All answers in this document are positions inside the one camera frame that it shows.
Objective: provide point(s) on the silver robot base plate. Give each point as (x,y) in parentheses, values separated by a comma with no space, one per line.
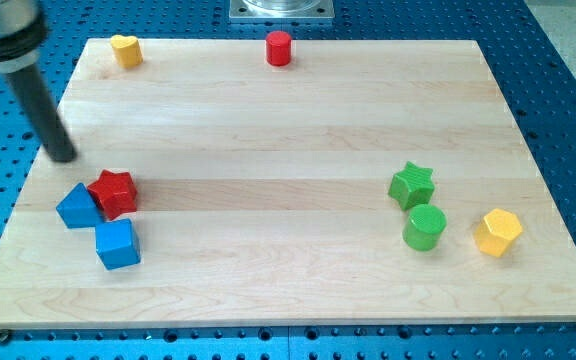
(267,10)

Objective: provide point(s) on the green star block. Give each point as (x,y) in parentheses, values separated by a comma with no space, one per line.
(412,186)

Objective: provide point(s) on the blue triangle block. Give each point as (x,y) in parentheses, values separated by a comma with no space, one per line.
(78,209)

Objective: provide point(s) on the light wooden board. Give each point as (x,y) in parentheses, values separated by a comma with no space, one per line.
(263,192)

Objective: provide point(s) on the blue cube block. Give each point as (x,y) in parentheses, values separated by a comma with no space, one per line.
(117,244)

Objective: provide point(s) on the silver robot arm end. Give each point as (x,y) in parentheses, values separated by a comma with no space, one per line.
(22,29)

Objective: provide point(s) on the yellow hexagon block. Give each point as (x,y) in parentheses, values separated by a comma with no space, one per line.
(497,231)

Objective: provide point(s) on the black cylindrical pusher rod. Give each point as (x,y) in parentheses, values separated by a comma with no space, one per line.
(39,106)

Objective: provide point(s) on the green cylinder block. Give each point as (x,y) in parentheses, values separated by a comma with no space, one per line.
(424,227)

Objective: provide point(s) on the yellow heart block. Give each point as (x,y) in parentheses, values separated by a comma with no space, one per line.
(127,50)

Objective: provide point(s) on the left board corner screw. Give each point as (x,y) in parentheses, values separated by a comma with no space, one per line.
(5,336)

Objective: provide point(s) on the red cylinder block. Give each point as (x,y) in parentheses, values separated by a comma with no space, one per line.
(278,48)

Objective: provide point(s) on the red star block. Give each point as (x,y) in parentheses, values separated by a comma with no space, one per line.
(114,193)

